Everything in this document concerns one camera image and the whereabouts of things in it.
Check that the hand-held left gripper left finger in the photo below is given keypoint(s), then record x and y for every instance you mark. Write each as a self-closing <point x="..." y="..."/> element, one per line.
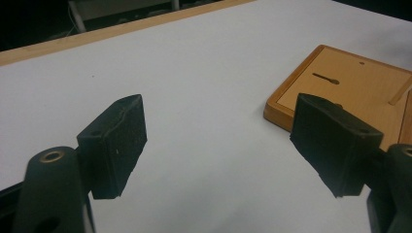
<point x="113" y="145"/>

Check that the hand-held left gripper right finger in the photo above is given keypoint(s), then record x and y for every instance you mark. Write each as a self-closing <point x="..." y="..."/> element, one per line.
<point x="333" y="145"/>

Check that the brown wooden box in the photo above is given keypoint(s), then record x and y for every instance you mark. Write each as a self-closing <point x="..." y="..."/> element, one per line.
<point x="359" y="87"/>

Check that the white paper sheet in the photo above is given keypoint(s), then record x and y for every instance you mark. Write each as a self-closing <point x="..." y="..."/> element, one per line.
<point x="200" y="97"/>

